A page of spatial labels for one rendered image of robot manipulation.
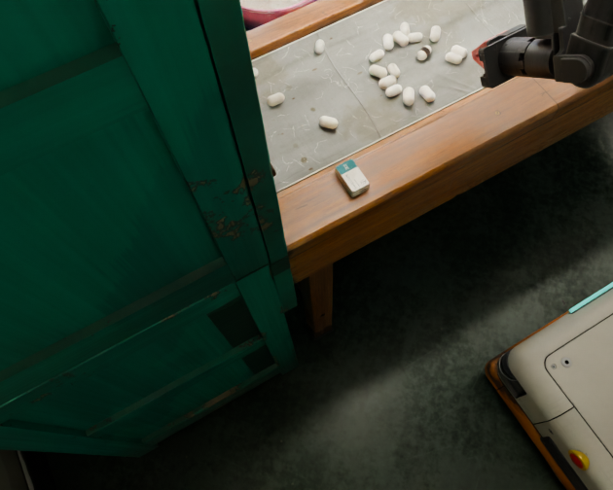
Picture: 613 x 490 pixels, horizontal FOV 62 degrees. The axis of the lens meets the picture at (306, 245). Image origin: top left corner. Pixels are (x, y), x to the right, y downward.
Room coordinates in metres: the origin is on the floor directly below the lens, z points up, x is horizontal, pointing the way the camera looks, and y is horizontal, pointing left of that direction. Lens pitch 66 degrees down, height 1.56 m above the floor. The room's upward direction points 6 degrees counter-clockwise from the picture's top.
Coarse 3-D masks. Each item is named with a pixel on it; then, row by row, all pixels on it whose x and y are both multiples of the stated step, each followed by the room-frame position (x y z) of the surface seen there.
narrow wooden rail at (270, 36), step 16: (320, 0) 0.90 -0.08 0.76; (336, 0) 0.90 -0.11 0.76; (352, 0) 0.89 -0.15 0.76; (368, 0) 0.89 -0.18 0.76; (288, 16) 0.87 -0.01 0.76; (304, 16) 0.86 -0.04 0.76; (320, 16) 0.86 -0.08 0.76; (336, 16) 0.86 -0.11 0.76; (256, 32) 0.83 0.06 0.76; (272, 32) 0.83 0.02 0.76; (288, 32) 0.82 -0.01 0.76; (304, 32) 0.83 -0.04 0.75; (256, 48) 0.79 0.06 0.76; (272, 48) 0.80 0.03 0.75
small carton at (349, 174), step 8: (352, 160) 0.49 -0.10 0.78; (336, 168) 0.48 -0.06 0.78; (344, 168) 0.47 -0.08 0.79; (352, 168) 0.47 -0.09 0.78; (344, 176) 0.46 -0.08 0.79; (352, 176) 0.46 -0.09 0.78; (360, 176) 0.45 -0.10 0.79; (344, 184) 0.45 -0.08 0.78; (352, 184) 0.44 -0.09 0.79; (360, 184) 0.44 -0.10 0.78; (368, 184) 0.44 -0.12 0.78; (352, 192) 0.43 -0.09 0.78; (360, 192) 0.43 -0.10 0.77
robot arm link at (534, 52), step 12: (552, 36) 0.51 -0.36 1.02; (528, 48) 0.53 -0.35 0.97; (540, 48) 0.51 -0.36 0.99; (552, 48) 0.50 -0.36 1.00; (528, 60) 0.51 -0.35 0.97; (540, 60) 0.50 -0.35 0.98; (552, 60) 0.49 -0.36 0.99; (528, 72) 0.51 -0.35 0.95; (540, 72) 0.49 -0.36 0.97; (552, 72) 0.48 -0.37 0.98
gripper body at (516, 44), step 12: (516, 36) 0.59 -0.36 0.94; (480, 48) 0.57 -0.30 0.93; (492, 48) 0.57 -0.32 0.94; (504, 48) 0.56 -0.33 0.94; (516, 48) 0.55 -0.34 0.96; (480, 60) 0.56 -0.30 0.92; (492, 60) 0.55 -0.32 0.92; (504, 60) 0.55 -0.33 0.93; (516, 60) 0.53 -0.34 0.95; (492, 72) 0.54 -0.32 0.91; (504, 72) 0.54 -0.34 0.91; (516, 72) 0.52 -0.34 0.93; (492, 84) 0.53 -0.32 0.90
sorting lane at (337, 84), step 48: (384, 0) 0.91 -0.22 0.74; (432, 0) 0.90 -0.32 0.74; (480, 0) 0.88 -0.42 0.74; (288, 48) 0.80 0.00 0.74; (336, 48) 0.79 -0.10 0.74; (432, 48) 0.77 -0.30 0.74; (288, 96) 0.68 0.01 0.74; (336, 96) 0.67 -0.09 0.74; (384, 96) 0.66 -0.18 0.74; (288, 144) 0.57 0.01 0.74; (336, 144) 0.56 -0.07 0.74
